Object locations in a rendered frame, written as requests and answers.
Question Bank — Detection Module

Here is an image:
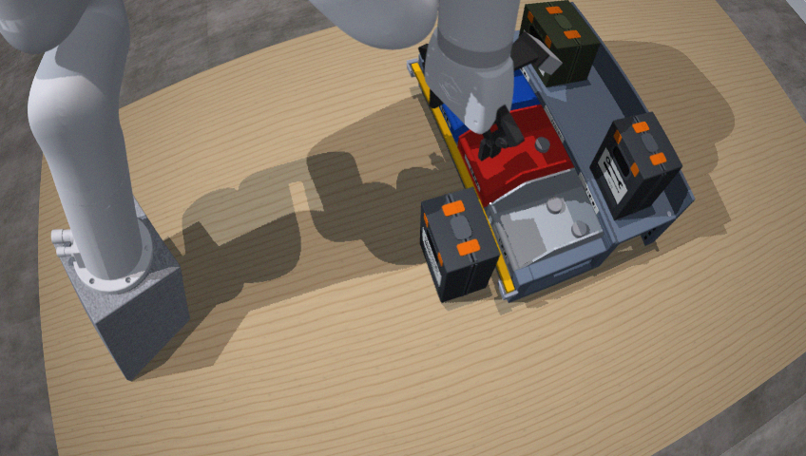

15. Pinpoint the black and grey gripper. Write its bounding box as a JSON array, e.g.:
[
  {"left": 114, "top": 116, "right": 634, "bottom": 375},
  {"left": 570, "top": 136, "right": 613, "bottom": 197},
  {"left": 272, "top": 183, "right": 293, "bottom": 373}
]
[{"left": 418, "top": 27, "right": 525, "bottom": 162}]

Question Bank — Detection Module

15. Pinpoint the red bin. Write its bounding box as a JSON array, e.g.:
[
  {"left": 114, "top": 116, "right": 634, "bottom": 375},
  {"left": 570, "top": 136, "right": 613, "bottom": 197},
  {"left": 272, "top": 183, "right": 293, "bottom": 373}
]
[{"left": 461, "top": 104, "right": 574, "bottom": 207}]

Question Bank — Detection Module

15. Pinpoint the grey open bin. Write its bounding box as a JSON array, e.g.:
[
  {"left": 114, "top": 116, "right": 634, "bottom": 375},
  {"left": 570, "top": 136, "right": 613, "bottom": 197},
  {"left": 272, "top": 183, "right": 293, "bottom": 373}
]
[{"left": 489, "top": 168, "right": 605, "bottom": 277}]

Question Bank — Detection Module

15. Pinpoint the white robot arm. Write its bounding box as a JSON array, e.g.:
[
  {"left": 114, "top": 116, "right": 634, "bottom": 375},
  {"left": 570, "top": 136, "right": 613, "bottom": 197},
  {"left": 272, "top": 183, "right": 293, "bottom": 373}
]
[{"left": 0, "top": 0, "right": 562, "bottom": 295}]

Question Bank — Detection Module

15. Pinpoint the yellow bar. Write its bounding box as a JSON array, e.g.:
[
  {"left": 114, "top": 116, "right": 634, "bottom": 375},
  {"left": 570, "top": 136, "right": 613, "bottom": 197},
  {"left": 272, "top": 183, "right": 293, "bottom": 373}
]
[{"left": 412, "top": 63, "right": 514, "bottom": 294}]

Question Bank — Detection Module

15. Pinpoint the blue open bin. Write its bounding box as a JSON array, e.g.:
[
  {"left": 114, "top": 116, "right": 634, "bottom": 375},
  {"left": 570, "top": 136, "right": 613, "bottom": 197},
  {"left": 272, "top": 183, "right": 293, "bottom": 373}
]
[{"left": 439, "top": 69, "right": 540, "bottom": 142}]

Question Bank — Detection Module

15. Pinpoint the olive green tool case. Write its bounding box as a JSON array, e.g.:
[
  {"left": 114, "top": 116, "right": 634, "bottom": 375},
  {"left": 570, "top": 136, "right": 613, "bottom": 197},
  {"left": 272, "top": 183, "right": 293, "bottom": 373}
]
[{"left": 519, "top": 0, "right": 600, "bottom": 87}]

